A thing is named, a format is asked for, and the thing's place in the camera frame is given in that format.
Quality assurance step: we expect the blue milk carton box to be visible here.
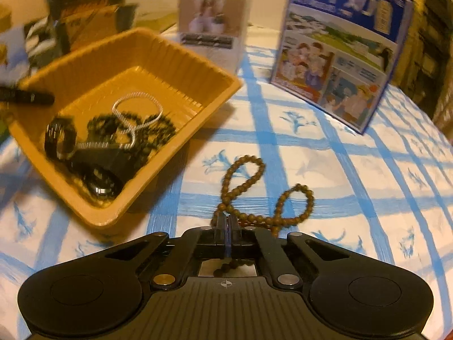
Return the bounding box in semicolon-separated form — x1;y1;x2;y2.
271;0;414;133

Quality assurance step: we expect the cow picture milk box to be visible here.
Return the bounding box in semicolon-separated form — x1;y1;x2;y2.
1;17;61;86

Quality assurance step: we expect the blue checked tablecloth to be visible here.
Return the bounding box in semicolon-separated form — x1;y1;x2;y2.
1;28;452;339

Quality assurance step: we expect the orange middle instant rice bowl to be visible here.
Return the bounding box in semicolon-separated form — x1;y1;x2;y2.
55;4;138;54

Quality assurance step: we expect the black cylindrical tube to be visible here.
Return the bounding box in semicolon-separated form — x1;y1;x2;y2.
67;148;137;199

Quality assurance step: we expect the brown wooden bead necklace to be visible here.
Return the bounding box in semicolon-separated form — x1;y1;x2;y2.
210;154;316;278

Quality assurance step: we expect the black bangle bracelet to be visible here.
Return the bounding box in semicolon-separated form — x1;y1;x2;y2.
43;115;78;161

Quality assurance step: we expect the yellow plastic tray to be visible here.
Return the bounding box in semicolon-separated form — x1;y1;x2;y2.
1;28;241;229

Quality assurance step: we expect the dark green bead necklace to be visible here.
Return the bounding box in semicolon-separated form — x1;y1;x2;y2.
84;110;178;174

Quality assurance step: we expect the white pearl necklace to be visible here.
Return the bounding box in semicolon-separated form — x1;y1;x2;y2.
75;90;164;151

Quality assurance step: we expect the white humidifier box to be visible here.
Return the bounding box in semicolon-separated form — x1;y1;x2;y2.
177;0;252;74

